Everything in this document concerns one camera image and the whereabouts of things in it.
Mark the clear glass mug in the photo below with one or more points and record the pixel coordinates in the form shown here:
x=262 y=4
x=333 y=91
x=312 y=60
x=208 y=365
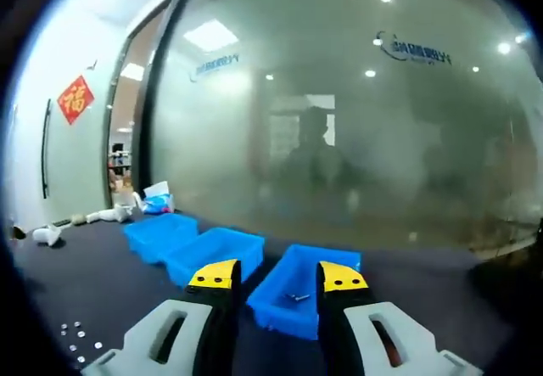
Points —
x=127 y=200

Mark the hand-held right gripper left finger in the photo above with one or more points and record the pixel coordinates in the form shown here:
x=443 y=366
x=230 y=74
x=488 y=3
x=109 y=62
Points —
x=140 y=350

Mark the blue white tissue pack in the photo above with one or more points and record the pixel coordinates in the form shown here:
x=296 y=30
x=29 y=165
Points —
x=159 y=202

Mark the red diamond door decoration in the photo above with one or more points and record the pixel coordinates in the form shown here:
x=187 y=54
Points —
x=75 y=99

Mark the blue logo wall decal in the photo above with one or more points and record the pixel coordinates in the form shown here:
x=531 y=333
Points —
x=418 y=51

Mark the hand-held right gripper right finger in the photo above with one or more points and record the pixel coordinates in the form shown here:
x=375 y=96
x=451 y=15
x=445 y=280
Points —
x=407 y=350

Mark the blue plastic bin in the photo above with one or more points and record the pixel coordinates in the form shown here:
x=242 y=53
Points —
x=280 y=316
x=157 y=240
x=212 y=248

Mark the screws nuts and washers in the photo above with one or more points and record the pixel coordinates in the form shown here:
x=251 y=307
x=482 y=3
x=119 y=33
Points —
x=80 y=333

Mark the gold oval object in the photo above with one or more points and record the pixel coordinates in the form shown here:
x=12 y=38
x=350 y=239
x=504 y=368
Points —
x=78 y=220

